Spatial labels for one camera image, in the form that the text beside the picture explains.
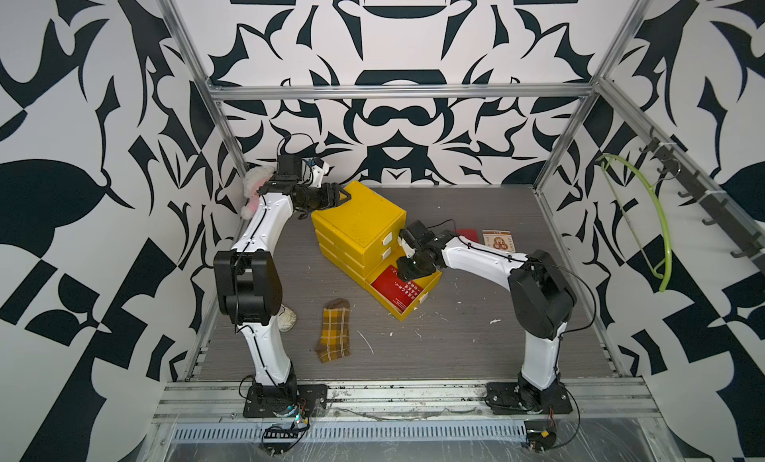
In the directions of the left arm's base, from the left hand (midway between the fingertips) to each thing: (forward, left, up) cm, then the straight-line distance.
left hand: (341, 195), depth 90 cm
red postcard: (-1, -45, -22) cm, 50 cm away
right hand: (-17, -18, -16) cm, 29 cm away
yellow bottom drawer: (-23, -24, -14) cm, 36 cm away
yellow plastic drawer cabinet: (-16, -6, +1) cm, 17 cm away
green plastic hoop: (-33, -74, +7) cm, 81 cm away
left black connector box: (-58, +14, -23) cm, 64 cm away
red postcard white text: (-23, -16, -20) cm, 34 cm away
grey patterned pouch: (-30, +16, -18) cm, 39 cm away
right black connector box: (-59, -47, -21) cm, 78 cm away
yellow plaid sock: (-33, +2, -20) cm, 39 cm away
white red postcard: (-4, -53, -20) cm, 57 cm away
